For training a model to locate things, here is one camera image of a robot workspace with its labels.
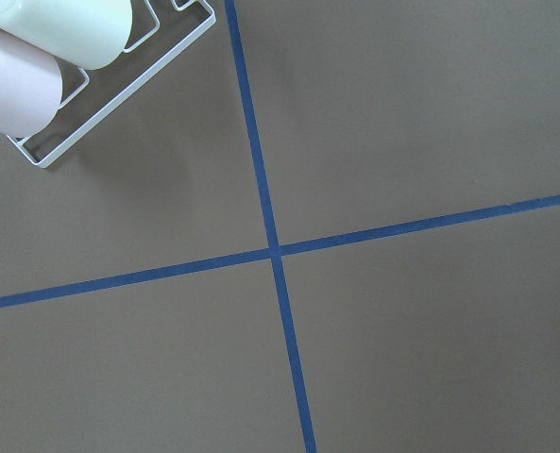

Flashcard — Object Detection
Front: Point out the pale green plastic cup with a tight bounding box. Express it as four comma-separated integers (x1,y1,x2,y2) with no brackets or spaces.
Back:
0,0,132,70

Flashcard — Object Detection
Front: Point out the pale pink plastic cup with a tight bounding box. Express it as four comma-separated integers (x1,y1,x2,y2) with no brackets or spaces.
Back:
0,31,62,138

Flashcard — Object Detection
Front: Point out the white wire cup rack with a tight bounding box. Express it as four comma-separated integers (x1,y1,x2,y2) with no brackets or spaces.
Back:
8,1,216,169

